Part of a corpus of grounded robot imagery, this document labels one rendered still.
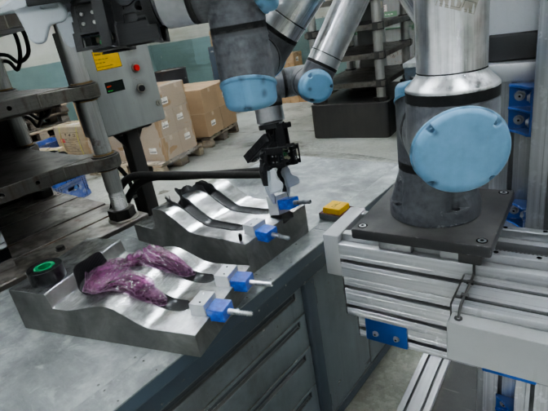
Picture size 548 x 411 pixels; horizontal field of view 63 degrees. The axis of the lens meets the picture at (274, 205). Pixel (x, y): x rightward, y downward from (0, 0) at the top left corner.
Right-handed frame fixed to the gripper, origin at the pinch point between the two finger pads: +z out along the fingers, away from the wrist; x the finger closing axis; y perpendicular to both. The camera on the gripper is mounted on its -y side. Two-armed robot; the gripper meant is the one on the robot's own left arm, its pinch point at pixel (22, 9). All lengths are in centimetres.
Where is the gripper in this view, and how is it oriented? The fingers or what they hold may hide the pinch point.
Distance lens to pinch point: 76.1
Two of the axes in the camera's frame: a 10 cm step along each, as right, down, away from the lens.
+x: 1.5, -2.7, 9.5
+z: -9.8, 0.9, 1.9
